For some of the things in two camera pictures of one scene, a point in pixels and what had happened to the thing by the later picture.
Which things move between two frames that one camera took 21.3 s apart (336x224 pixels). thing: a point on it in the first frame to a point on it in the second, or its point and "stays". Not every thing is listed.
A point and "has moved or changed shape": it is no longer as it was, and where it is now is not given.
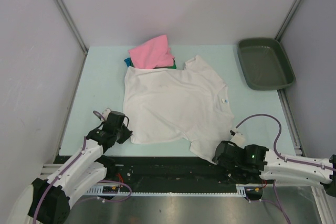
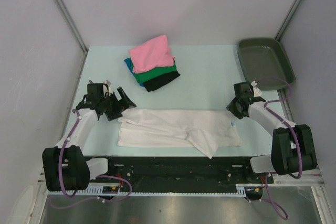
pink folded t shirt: (154, 53) stays
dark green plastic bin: (264, 63) stays
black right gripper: (221, 162) to (231, 107)
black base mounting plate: (165, 174) stays
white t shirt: (160, 104) has moved or changed shape
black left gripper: (126, 135) to (124, 104)
